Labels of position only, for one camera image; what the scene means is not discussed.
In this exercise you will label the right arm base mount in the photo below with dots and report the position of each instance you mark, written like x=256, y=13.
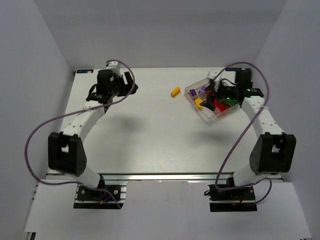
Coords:
x=229, y=201

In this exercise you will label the left logo sticker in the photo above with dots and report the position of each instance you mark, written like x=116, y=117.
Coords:
x=84, y=71

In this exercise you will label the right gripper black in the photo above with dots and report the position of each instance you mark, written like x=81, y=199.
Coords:
x=216, y=95

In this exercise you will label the red curved lego brick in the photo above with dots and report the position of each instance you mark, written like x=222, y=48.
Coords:
x=222, y=106

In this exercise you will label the purple rounded lego brick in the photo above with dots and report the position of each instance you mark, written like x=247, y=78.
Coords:
x=203, y=89

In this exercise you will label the yellow lego brick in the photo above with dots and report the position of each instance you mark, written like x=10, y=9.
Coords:
x=175, y=92

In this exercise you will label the clear grey long container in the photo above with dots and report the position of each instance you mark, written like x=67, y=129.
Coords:
x=196, y=86

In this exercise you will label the aluminium table rail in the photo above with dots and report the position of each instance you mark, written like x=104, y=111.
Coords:
x=54, y=175

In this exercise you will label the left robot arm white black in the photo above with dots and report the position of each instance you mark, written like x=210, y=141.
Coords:
x=66, y=152

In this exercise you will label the dark smoky plastic container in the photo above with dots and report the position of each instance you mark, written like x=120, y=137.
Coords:
x=233, y=107

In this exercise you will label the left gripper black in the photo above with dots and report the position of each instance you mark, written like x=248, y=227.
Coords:
x=124, y=84

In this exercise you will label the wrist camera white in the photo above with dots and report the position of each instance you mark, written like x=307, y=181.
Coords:
x=113, y=66
x=214, y=76

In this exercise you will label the orange lego block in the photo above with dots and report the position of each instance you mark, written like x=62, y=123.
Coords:
x=198, y=103

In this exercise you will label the amber plastic container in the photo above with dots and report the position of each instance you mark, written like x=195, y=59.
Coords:
x=218, y=114

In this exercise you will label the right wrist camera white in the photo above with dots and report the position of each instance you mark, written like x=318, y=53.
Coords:
x=214, y=76

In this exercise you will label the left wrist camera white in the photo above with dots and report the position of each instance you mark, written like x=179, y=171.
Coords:
x=113, y=66

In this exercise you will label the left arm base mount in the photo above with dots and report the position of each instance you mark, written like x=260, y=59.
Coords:
x=88, y=199

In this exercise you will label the clear plastic container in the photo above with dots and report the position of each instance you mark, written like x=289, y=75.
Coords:
x=205, y=114

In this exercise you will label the green lego plate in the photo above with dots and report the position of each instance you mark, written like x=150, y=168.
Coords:
x=232, y=102

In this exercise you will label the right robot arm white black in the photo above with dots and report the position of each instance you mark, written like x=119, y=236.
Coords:
x=274, y=149

